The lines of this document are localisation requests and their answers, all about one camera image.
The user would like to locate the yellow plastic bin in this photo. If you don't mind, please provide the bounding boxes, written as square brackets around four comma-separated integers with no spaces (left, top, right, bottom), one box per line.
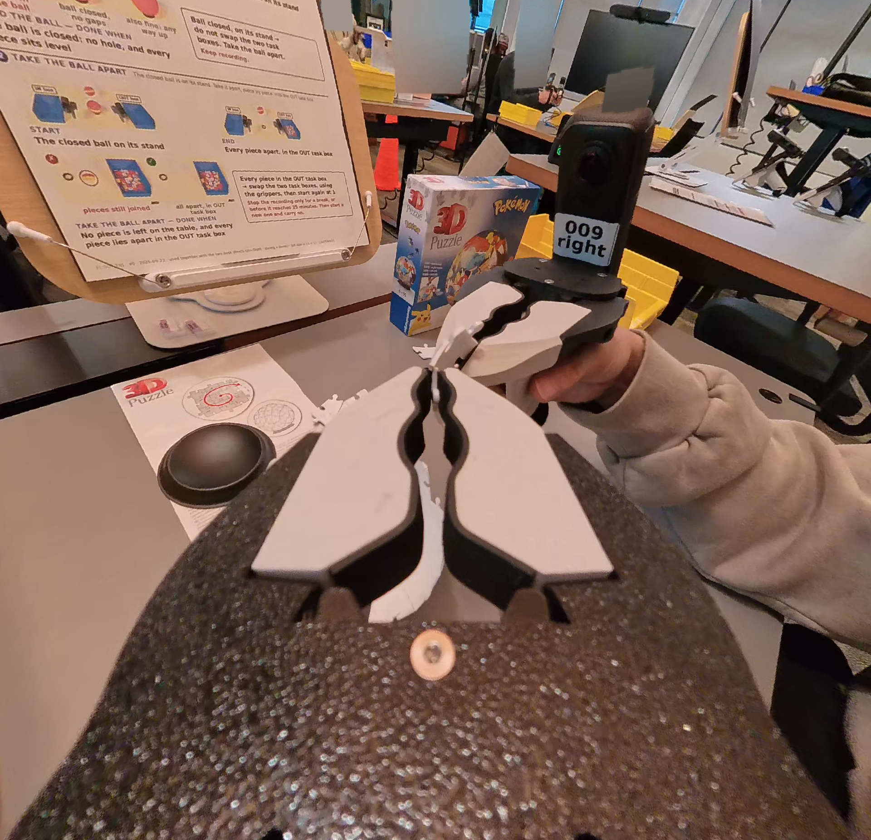
[349,60,397,103]
[516,212,681,330]
[499,100,573,128]

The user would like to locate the person's right forearm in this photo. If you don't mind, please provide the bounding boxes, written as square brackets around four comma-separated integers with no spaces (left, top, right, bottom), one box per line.
[558,333,871,650]

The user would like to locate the colourful puzzle box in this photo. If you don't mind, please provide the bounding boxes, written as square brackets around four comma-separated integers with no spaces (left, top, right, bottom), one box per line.
[389,173,544,337]

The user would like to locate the black computer monitor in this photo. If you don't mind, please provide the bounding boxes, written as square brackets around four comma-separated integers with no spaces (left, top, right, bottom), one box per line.
[565,10,696,114]

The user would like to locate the grey desk with wooden edge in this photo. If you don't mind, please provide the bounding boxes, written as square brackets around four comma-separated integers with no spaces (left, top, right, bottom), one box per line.
[507,152,871,325]
[361,98,474,228]

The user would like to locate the black round ball stand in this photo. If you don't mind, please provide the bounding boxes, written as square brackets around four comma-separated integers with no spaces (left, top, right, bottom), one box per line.
[158,423,276,509]

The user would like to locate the black office chair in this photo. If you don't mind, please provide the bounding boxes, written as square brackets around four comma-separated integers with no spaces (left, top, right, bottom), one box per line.
[694,295,865,422]

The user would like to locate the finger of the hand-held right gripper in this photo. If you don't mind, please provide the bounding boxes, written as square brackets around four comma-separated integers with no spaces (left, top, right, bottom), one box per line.
[445,282,538,351]
[459,300,594,383]

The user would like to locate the white puzzle piece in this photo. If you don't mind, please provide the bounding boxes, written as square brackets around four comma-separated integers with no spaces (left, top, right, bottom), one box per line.
[412,321,479,373]

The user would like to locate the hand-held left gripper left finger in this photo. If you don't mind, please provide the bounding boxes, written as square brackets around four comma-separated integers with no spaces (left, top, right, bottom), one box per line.
[250,365,432,599]

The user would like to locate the black white desk device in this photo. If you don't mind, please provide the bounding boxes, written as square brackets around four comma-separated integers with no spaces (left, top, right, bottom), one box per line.
[735,128,817,191]
[793,147,871,218]

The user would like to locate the white puzzle instruction leaflet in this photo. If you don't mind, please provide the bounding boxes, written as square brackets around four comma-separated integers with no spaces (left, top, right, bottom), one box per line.
[111,344,321,541]

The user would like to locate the orange traffic cone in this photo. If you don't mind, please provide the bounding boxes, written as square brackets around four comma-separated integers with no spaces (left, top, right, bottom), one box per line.
[374,138,402,192]

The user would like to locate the person's right hand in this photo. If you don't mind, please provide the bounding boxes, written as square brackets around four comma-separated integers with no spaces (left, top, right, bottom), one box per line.
[533,328,647,407]

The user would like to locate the white paper strip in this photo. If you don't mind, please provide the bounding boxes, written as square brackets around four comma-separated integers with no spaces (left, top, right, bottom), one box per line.
[650,175,774,227]

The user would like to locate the wooden desk with black frame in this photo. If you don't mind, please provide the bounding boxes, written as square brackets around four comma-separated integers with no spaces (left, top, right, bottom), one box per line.
[765,84,871,194]

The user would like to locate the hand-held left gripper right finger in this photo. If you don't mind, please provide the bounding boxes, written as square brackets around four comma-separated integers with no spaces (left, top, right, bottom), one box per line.
[439,368,618,599]

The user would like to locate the white holder base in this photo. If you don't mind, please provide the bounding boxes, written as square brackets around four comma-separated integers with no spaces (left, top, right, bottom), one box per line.
[126,274,331,351]

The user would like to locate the printed task instruction sheet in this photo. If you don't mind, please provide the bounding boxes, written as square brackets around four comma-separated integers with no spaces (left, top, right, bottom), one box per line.
[0,0,372,284]

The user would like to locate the instruction sheet on wooden stand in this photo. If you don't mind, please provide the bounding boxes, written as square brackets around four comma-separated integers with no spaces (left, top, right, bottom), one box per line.
[0,0,383,306]

